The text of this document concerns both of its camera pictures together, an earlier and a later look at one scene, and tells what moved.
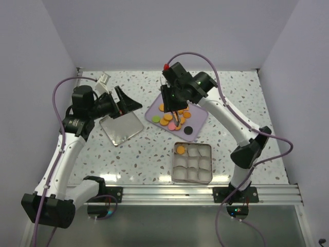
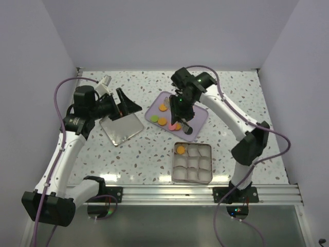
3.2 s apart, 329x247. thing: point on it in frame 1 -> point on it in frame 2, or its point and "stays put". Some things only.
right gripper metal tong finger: (177, 118) -> (185, 125)
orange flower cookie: (180, 150) stays put
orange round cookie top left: (161, 107) stays put
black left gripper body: (107, 106) stays put
